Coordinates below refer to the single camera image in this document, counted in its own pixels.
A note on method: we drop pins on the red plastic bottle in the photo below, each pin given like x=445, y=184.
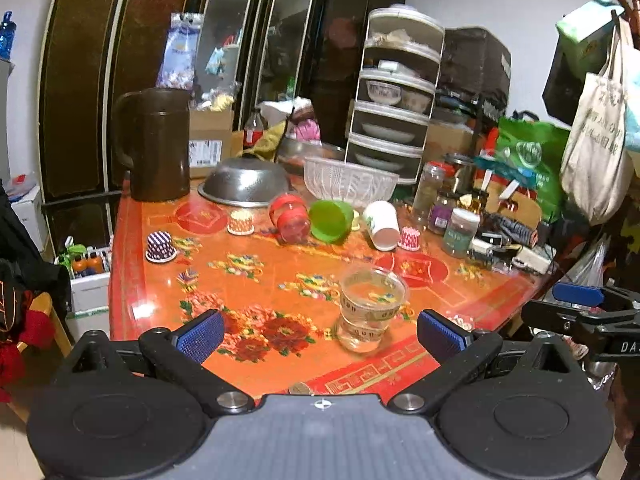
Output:
x=253, y=129

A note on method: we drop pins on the black clothing pile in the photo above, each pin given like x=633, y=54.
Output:
x=24, y=277

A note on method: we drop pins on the glass jar with red lid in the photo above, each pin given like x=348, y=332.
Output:
x=432, y=177

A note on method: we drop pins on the green plastic cup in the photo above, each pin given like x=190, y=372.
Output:
x=330, y=220

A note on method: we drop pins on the cardboard box with label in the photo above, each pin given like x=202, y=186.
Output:
x=210, y=140

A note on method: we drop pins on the orange dotted cupcake liner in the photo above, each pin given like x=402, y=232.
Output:
x=241, y=222

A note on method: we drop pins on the yellow cloth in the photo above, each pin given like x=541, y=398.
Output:
x=265, y=148

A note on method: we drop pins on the beige tote bag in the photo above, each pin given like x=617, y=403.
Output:
x=596, y=170

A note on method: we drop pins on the white paper cup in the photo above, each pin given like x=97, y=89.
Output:
x=381, y=220

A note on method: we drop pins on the green shopping bag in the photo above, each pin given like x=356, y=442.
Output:
x=536, y=148

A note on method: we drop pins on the inverted steel bowl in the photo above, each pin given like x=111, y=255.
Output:
x=245, y=182

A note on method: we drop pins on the dark brown plastic pitcher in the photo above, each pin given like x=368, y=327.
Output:
x=151, y=132

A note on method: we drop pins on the blue water bottle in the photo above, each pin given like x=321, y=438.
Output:
x=7, y=34

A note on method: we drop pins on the purple label jar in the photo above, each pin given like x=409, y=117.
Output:
x=440, y=212

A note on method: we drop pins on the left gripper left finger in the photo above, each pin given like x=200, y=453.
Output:
x=178, y=357

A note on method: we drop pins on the purple striped cupcake liner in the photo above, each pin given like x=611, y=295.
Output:
x=160, y=247

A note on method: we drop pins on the stacked dish storage rack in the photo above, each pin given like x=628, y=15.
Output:
x=396, y=91

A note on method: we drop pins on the white storage box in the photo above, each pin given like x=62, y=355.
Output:
x=26, y=200

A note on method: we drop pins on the small jar with white lid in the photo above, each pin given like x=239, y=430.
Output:
x=462, y=227

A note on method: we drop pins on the white plastic basket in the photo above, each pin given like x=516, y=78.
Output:
x=329, y=179

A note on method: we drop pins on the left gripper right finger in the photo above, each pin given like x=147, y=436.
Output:
x=461, y=356

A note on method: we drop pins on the clear cup with HBD ribbon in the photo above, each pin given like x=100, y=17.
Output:
x=370, y=297

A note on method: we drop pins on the red dotted cupcake liner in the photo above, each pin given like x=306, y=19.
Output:
x=410, y=239

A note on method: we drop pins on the red banded clear cup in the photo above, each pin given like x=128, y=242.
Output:
x=288, y=213

